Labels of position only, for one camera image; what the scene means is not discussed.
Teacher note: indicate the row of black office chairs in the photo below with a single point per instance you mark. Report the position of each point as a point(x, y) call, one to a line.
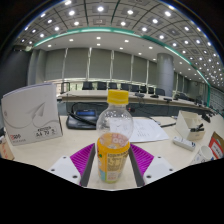
point(101, 85)

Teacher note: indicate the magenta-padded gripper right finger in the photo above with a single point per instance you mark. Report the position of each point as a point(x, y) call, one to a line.
point(143, 160)

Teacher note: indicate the black desk console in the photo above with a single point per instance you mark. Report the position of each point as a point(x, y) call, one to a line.
point(80, 120)

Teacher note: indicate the white printed paper sheet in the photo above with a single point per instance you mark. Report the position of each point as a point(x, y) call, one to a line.
point(150, 130)

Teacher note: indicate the black desk microphone unit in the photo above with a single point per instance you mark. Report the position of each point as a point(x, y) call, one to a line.
point(206, 118)

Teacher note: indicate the brown cardboard box, red label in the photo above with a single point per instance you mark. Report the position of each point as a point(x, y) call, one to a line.
point(217, 146)

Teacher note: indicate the group of ceiling lights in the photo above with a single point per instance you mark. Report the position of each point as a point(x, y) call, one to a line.
point(100, 8)

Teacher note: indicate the long curved conference desk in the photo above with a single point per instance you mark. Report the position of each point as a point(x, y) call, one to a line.
point(86, 96)

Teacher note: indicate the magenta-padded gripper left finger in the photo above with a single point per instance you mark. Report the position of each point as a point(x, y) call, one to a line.
point(81, 160)

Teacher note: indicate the white printer paper box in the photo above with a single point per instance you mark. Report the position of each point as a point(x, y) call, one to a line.
point(30, 113)

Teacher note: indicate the yellow-capped clear drink bottle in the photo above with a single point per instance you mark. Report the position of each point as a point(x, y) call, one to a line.
point(113, 156)

